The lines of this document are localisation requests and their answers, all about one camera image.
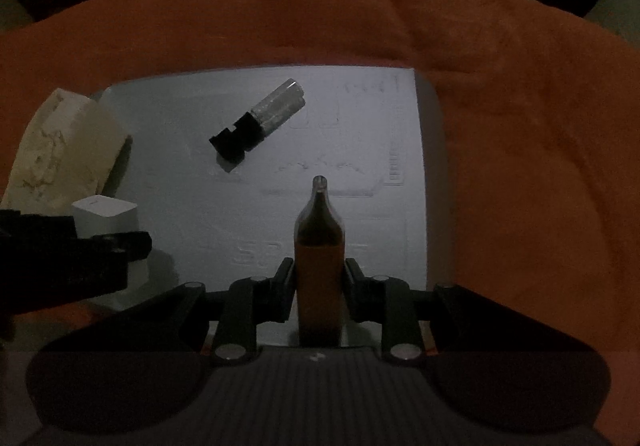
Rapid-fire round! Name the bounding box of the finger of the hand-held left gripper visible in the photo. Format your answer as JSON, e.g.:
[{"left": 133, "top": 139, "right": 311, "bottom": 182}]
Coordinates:
[
  {"left": 70, "top": 249, "right": 132, "bottom": 301},
  {"left": 75, "top": 230, "right": 153, "bottom": 263}
]

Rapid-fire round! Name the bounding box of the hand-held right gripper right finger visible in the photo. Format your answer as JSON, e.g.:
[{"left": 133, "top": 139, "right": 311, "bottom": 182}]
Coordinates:
[{"left": 344, "top": 257, "right": 596, "bottom": 367}]

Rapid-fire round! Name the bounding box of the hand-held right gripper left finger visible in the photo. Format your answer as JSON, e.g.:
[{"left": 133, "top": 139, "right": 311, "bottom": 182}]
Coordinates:
[{"left": 40, "top": 257, "right": 296, "bottom": 367}]

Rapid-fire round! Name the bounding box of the white charger cube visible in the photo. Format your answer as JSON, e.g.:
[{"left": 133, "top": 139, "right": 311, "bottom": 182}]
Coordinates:
[{"left": 71, "top": 195, "right": 139, "bottom": 248}]

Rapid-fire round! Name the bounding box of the brown bottle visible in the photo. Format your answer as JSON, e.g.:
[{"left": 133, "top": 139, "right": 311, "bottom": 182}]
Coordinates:
[{"left": 294, "top": 175, "right": 347, "bottom": 348}]

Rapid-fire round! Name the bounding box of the white embossed box lid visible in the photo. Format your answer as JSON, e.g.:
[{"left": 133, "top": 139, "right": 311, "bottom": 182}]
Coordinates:
[{"left": 95, "top": 66, "right": 457, "bottom": 348}]

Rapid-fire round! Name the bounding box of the black and clear plastic tool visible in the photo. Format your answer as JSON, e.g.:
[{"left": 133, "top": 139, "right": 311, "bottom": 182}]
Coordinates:
[{"left": 209, "top": 79, "right": 307, "bottom": 163}]

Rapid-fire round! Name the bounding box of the orange cloth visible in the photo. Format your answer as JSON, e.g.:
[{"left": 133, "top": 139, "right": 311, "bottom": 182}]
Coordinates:
[{"left": 0, "top": 0, "right": 640, "bottom": 446}]

